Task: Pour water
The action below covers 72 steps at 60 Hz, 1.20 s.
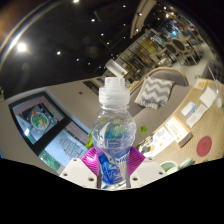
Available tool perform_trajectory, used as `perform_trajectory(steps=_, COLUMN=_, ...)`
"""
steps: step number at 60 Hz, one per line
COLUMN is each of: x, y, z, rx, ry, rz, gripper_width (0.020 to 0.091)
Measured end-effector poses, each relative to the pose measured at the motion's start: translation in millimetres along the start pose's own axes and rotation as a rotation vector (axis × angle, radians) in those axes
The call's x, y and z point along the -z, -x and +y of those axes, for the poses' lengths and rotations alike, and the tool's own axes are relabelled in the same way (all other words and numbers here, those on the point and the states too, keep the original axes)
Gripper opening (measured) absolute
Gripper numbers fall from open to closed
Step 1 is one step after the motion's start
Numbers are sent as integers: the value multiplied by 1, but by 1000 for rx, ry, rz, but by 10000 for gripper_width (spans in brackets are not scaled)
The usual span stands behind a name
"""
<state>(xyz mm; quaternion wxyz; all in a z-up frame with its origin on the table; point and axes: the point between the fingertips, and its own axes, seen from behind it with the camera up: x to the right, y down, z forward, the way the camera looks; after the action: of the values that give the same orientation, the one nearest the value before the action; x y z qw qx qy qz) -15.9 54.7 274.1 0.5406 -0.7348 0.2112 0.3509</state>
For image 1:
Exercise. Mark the grey sofa with wooden frame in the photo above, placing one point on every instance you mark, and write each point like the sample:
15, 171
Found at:
175, 75

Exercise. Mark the flat round red coaster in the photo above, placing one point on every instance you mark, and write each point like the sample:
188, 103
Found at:
204, 146

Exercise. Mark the dark-framed window with decals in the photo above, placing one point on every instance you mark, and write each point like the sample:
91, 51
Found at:
36, 120

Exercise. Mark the clear bottle with blue label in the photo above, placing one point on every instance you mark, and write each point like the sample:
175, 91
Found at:
113, 96

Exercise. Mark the printed menu leaflet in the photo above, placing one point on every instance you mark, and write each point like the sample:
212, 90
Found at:
160, 140

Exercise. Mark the grey white chevron pillow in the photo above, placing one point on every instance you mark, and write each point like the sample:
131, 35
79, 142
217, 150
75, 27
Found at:
155, 93

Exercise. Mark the pale green mug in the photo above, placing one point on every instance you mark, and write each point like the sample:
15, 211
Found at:
168, 166

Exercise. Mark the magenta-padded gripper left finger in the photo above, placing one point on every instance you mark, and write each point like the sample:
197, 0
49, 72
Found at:
75, 171

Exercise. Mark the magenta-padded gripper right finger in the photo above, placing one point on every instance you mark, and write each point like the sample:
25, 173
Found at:
148, 170

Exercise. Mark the small white blue box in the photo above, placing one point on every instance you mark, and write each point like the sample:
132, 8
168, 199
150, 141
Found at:
188, 108

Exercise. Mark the group of ceiling spotlights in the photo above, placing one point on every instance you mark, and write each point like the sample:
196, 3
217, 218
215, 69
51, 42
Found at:
22, 47

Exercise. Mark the yellow square card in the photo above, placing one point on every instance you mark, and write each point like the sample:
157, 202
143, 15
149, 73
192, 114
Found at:
200, 84

